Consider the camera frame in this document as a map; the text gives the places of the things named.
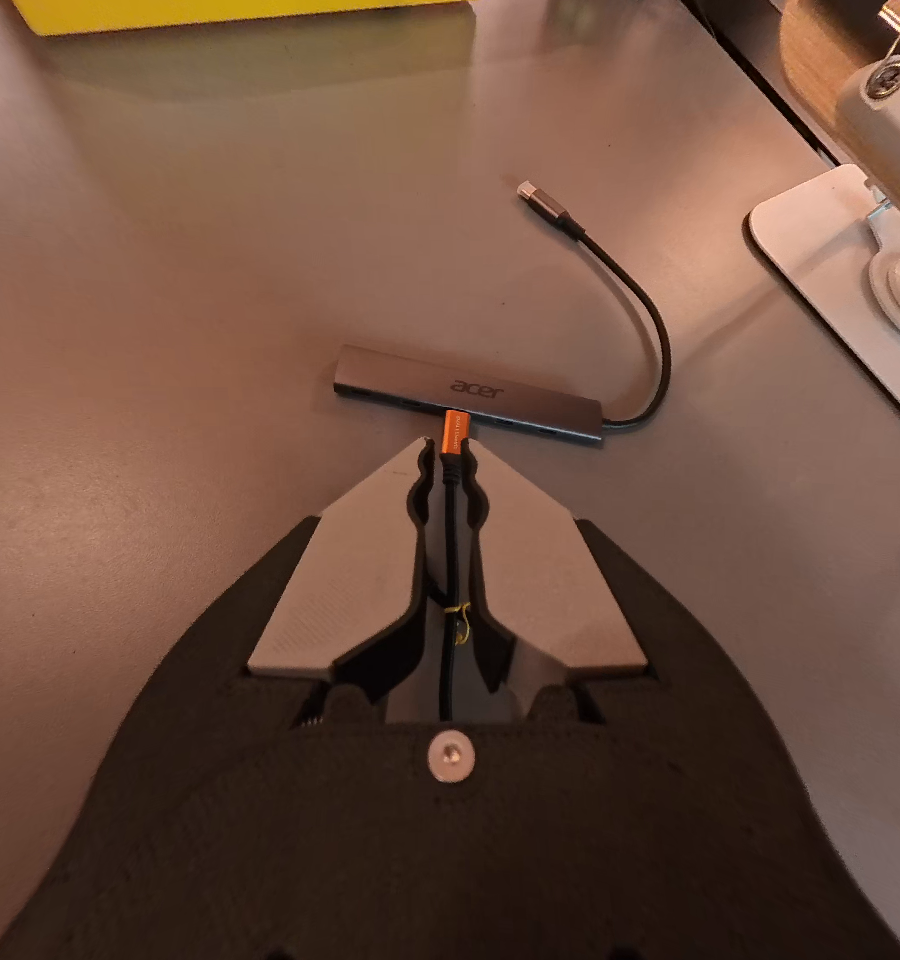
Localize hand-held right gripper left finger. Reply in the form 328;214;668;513
247;436;436;706

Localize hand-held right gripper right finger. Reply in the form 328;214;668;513
465;437;652;710

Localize black cable with orange plug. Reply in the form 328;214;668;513
420;408;475;725

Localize grey usb hub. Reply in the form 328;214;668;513
333;178;673;445

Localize white desk stand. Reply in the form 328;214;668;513
746;0;900;440

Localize yellow plastic box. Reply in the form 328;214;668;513
11;0;477;37

